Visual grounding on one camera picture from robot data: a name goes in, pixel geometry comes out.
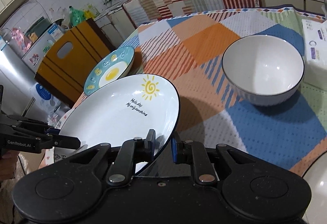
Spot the white sun plate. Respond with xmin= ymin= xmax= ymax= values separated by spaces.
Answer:
xmin=60 ymin=74 xmax=180 ymax=158

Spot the teal fried egg plate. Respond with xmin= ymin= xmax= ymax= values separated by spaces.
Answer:
xmin=84 ymin=46 xmax=135 ymax=96

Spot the white bowl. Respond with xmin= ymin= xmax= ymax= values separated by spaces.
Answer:
xmin=303 ymin=153 xmax=327 ymax=224
xmin=221 ymin=35 xmax=304 ymax=107

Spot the silver refrigerator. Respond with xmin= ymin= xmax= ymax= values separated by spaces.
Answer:
xmin=0 ymin=22 xmax=64 ymax=125

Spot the yellow wooden chair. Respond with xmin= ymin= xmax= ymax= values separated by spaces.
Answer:
xmin=34 ymin=19 xmax=116 ymax=108

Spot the colourful checked tablecloth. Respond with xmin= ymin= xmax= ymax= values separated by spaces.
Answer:
xmin=57 ymin=4 xmax=327 ymax=179

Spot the white tissue pack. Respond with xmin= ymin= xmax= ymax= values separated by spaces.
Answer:
xmin=302 ymin=20 xmax=327 ymax=91

